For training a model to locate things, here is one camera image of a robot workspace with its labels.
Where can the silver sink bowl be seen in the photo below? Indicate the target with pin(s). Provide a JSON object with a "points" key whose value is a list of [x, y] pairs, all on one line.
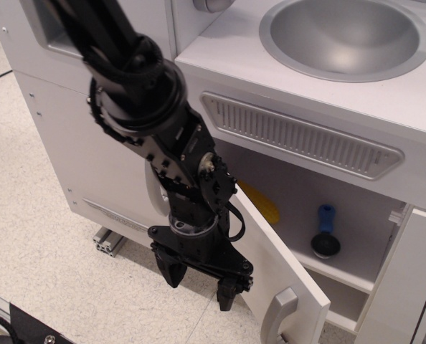
{"points": [[345, 41]]}

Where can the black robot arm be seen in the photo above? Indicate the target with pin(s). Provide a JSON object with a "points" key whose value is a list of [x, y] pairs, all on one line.
{"points": [[139, 99]]}

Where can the blue handled toy utensil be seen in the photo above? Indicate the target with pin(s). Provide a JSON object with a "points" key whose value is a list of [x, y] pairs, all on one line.
{"points": [[325, 245]]}

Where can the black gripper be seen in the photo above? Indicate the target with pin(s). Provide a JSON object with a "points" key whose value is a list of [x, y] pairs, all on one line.
{"points": [[207, 249]]}

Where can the yellow toy corn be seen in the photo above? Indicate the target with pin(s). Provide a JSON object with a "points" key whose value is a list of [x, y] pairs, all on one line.
{"points": [[263, 204]]}

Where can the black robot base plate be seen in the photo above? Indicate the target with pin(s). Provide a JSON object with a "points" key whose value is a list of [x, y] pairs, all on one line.
{"points": [[31, 330]]}

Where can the white cabinet door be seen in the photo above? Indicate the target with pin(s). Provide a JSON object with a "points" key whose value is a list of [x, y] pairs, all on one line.
{"points": [[276, 268]]}

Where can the grey cabinet door handle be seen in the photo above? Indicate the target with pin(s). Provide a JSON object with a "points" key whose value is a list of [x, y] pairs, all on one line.
{"points": [[282, 306]]}

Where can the white toy kitchen cabinet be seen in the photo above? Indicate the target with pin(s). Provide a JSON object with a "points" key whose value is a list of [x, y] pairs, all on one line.
{"points": [[53, 154]]}

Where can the grey left door handle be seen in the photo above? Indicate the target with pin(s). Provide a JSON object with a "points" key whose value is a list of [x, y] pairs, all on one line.
{"points": [[155, 193]]}

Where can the silver decorative trim strip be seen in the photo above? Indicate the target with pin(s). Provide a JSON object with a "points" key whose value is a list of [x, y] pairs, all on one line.
{"points": [[115, 216]]}

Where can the aluminium extrusion bar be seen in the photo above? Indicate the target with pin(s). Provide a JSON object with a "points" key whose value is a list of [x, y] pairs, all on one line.
{"points": [[108, 242]]}

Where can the grey vent panel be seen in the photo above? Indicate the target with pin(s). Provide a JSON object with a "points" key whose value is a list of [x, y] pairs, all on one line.
{"points": [[329, 147]]}

